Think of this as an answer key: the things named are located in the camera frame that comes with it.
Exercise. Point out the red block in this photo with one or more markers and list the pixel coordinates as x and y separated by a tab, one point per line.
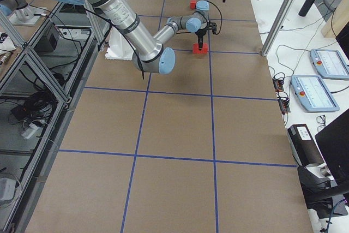
200	50
193	4

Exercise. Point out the black water bottle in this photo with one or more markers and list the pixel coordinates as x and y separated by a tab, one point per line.
306	7

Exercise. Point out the near teach pendant tablet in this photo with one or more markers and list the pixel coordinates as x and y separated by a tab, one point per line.
313	94

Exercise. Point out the teach pendant tablet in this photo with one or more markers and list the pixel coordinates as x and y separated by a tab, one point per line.
313	94
329	64

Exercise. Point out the far teach pendant tablet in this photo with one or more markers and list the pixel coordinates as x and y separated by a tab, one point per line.
329	64

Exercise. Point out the black eyeglasses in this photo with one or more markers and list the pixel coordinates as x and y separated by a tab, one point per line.
321	121

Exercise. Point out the black rectangular box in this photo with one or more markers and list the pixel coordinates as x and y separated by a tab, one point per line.
304	149

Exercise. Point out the black monitor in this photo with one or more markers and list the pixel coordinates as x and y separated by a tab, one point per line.
333	144

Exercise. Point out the aluminium frame post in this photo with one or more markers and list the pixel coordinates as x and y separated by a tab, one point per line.
276	27

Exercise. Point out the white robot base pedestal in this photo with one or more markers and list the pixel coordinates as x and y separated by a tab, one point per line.
118	47

